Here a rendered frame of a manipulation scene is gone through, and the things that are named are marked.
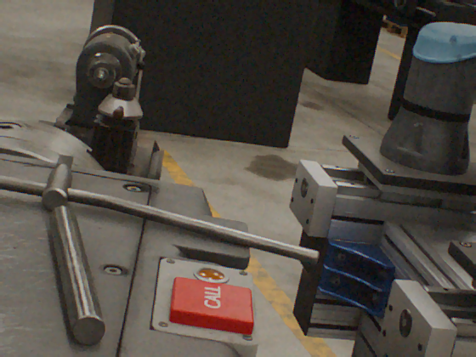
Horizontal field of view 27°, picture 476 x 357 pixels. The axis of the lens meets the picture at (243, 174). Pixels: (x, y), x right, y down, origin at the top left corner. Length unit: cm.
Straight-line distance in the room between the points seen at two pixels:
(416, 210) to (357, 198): 10
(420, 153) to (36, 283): 100
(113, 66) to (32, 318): 161
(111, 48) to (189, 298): 161
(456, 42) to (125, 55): 92
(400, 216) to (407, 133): 14
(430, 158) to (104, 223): 86
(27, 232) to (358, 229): 90
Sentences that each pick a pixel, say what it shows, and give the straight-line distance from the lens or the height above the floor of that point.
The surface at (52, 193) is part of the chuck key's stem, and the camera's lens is 87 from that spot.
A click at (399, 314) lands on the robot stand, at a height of 109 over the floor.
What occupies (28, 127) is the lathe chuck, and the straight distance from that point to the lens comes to 119.
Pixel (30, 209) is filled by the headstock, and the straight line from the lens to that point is 88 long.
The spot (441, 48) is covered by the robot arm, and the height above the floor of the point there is 136.
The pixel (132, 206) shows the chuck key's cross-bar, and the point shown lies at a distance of 88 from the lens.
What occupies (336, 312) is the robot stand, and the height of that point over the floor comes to 90.
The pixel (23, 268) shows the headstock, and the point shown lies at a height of 126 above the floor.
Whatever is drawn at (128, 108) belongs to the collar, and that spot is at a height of 114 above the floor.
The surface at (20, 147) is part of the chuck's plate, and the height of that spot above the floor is 124.
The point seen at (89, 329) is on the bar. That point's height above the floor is 127.
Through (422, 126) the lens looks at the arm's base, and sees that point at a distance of 164.
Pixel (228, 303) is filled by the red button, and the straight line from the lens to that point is 73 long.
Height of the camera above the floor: 156
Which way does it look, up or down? 17 degrees down
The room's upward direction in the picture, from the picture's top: 11 degrees clockwise
